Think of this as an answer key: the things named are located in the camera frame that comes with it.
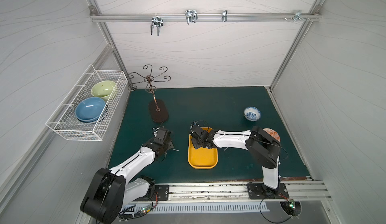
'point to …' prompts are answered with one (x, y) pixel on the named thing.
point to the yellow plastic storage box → (202, 158)
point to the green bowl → (103, 89)
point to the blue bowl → (89, 109)
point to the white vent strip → (204, 208)
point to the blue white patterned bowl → (252, 113)
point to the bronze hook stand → (158, 108)
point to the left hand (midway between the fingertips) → (169, 143)
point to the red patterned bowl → (272, 133)
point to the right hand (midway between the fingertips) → (195, 138)
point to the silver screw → (177, 150)
